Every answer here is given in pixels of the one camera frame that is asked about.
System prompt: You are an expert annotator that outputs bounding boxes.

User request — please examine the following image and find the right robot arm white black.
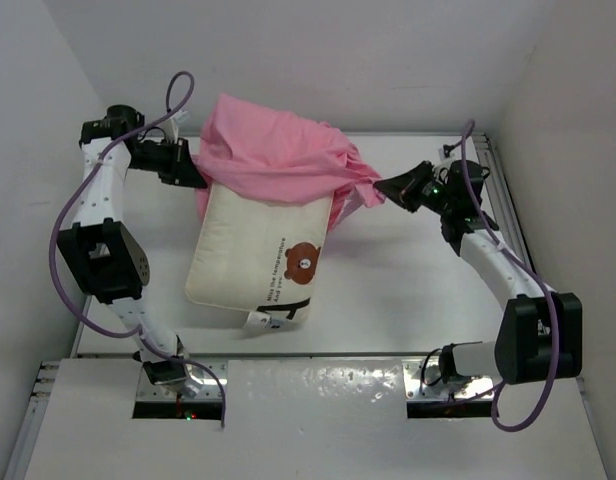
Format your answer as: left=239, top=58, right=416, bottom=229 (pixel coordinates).
left=374, top=160, right=583, bottom=385

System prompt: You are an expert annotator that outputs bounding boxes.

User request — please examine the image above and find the cream pillow with bear print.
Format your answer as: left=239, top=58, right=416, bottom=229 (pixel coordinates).
left=185, top=183, right=332, bottom=329

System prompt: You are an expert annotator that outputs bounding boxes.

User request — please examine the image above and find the pink pillowcase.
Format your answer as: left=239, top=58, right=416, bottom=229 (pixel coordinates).
left=193, top=93, right=385, bottom=231

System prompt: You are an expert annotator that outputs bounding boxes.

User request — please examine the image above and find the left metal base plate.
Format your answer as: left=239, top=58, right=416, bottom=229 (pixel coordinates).
left=136, top=362, right=227, bottom=403

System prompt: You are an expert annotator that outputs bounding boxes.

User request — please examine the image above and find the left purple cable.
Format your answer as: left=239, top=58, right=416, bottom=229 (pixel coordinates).
left=48, top=72, right=227, bottom=431

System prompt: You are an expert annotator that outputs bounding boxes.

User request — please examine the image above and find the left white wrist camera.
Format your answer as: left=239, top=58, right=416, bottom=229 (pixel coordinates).
left=170, top=109, right=189, bottom=139

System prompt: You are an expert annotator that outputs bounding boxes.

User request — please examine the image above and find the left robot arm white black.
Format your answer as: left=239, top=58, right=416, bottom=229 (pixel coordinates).
left=55, top=105, right=207, bottom=393

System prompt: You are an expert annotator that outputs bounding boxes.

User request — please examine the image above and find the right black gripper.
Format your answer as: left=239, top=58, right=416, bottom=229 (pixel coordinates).
left=375, top=160, right=455, bottom=216

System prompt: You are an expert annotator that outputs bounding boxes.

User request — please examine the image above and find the aluminium table frame rail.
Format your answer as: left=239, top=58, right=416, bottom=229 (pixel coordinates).
left=472, top=133, right=536, bottom=272

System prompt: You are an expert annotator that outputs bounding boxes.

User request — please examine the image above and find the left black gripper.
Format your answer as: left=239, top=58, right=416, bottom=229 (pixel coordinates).
left=128, top=137, right=206, bottom=189

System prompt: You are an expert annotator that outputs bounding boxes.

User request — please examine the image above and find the metal base plate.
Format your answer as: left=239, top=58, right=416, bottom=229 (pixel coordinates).
left=402, top=356, right=495, bottom=403
left=136, top=362, right=227, bottom=403

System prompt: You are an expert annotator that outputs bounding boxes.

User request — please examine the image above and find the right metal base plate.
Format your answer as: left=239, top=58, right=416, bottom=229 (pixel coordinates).
left=402, top=356, right=495, bottom=403

